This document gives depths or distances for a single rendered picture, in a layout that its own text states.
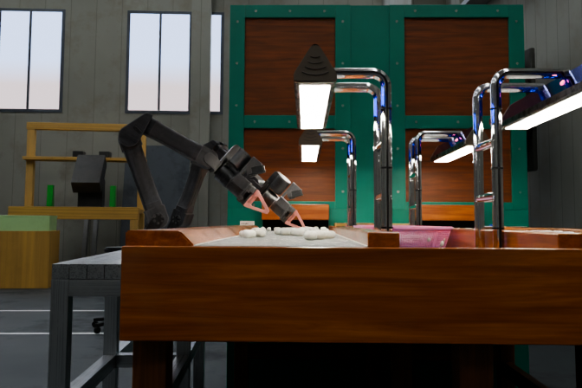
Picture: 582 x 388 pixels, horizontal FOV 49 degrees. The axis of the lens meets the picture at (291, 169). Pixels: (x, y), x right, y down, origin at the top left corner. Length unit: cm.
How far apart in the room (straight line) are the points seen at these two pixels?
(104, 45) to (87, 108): 104
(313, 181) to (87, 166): 618
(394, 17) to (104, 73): 795
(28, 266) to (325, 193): 558
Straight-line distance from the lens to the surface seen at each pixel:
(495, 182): 146
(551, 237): 123
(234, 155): 206
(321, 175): 295
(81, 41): 1085
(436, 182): 300
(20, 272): 811
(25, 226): 810
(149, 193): 200
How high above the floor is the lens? 78
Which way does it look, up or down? 5 degrees up
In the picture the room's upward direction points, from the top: straight up
